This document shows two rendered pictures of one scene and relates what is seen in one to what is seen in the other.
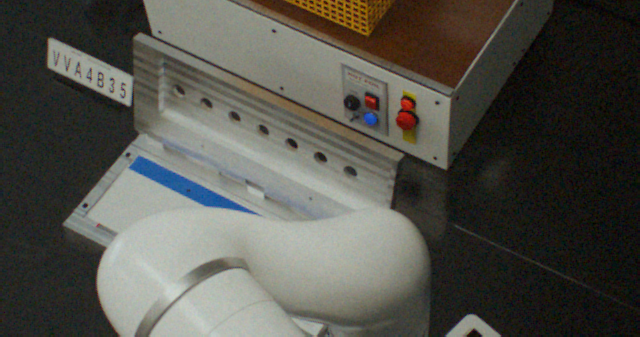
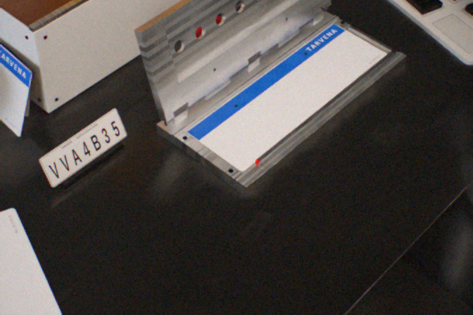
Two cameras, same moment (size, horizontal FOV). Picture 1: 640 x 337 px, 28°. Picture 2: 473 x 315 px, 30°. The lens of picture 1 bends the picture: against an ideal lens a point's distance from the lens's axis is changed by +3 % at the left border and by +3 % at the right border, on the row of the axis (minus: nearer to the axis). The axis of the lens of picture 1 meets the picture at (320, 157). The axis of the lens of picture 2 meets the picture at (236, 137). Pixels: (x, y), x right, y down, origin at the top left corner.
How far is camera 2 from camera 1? 1.68 m
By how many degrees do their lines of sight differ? 50
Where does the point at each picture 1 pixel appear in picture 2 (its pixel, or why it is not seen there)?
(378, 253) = not seen: outside the picture
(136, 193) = (228, 138)
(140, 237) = not seen: outside the picture
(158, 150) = (186, 119)
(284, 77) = not seen: hidden behind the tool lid
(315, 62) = not seen: outside the picture
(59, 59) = (58, 167)
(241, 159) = (241, 45)
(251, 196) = (254, 71)
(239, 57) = (123, 43)
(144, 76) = (159, 59)
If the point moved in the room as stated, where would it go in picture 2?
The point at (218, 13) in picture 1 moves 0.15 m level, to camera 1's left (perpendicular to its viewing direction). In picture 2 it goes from (108, 9) to (87, 68)
